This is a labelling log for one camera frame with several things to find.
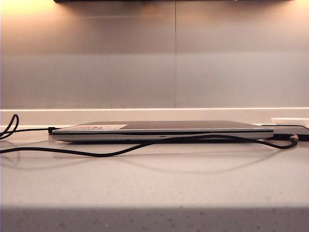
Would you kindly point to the silver Dell laptop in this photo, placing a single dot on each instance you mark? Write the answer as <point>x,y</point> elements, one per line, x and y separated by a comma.
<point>157,137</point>

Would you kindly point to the white pink laptop sticker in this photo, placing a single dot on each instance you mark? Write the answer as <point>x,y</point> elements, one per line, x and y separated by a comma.
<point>116,126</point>

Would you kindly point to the white shallow dish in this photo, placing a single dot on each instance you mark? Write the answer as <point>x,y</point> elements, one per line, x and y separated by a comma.
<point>287,120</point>

